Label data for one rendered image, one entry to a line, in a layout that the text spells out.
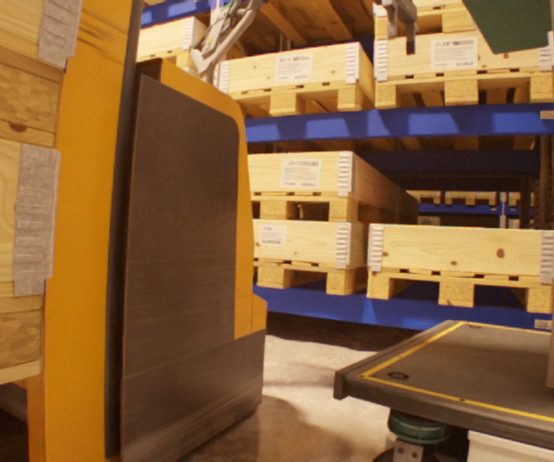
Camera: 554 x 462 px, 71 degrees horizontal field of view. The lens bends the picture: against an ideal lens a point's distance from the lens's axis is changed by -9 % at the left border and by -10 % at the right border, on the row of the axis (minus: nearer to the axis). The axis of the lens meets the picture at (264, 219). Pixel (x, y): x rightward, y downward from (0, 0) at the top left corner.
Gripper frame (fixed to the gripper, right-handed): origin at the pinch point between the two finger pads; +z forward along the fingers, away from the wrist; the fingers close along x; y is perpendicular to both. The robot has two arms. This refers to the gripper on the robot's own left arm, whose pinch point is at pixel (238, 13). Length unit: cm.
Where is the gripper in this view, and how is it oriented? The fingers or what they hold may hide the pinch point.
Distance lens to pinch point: 165.1
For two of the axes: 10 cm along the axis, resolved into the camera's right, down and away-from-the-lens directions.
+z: -5.3, 8.2, 2.2
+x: -7.5, -3.4, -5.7
